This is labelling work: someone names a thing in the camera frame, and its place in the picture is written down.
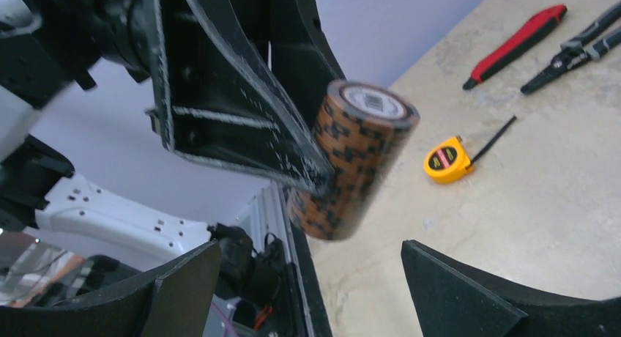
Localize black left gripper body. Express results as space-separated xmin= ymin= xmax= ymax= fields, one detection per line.
xmin=1 ymin=0 xmax=160 ymax=107

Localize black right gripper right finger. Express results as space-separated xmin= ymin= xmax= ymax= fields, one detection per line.
xmin=401 ymin=240 xmax=620 ymax=337

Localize black grey pliers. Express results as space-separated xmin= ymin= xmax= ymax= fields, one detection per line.
xmin=520 ymin=1 xmax=620 ymax=95

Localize brown poker chip stack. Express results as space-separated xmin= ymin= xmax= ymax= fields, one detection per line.
xmin=287 ymin=80 xmax=420 ymax=241

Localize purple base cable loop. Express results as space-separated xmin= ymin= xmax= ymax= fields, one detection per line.
xmin=211 ymin=300 xmax=239 ymax=337

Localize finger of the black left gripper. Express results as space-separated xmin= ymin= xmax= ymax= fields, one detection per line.
xmin=153 ymin=0 xmax=333 ymax=195
xmin=230 ymin=0 xmax=345 ymax=127

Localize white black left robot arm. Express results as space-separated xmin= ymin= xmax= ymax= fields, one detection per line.
xmin=1 ymin=0 xmax=343 ymax=267

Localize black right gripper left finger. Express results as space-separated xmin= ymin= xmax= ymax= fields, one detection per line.
xmin=1 ymin=240 xmax=222 ymax=336

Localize yellow tape measure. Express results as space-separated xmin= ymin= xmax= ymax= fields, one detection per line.
xmin=423 ymin=115 xmax=518 ymax=185

